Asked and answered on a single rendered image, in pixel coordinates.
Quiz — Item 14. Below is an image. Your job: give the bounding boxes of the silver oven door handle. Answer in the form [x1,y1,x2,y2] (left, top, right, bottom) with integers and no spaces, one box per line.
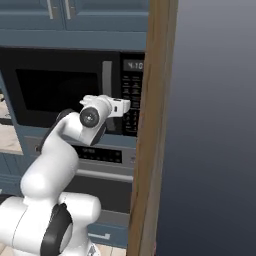
[75,168,135,184]

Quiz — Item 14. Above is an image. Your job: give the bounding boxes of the black microwave door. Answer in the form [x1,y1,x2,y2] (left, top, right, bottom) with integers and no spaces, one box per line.
[0,48,122,136]

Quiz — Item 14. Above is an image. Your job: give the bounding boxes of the wooden side panel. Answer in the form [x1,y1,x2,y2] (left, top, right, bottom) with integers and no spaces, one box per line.
[126,0,180,256]

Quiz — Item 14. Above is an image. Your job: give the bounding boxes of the blue cupboard door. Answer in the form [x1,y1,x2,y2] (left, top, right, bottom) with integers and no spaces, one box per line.
[63,0,151,33]
[0,0,65,32]

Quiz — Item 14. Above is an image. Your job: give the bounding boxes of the stainless steel oven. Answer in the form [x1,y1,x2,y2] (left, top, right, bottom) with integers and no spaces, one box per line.
[23,134,138,216]

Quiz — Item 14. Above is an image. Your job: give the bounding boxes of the grey microwave door handle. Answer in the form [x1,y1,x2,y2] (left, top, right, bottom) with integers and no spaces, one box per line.
[101,60,114,99]

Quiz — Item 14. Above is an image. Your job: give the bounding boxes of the silver cupboard handle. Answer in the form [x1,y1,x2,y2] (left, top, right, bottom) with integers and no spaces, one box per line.
[64,0,72,20]
[46,0,55,20]

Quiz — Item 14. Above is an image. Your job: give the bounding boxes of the black microwave oven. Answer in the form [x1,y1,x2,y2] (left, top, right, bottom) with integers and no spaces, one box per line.
[0,48,146,138]

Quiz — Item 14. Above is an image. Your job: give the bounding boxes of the blue drawer front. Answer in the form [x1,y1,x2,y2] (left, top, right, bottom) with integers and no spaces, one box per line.
[86,221,131,250]

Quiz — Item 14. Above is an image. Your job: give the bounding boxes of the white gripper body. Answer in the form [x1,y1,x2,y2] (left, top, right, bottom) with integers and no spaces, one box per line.
[118,98,132,118]

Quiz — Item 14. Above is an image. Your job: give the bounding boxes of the black oven door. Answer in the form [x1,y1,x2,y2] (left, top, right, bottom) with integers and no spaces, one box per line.
[71,166,135,216]

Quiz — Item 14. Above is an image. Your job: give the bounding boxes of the silver drawer handle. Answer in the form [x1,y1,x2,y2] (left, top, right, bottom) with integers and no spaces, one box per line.
[87,232,111,241]

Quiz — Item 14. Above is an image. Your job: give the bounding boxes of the blue base cupboards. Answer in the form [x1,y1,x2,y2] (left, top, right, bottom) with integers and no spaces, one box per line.
[0,152,25,196]

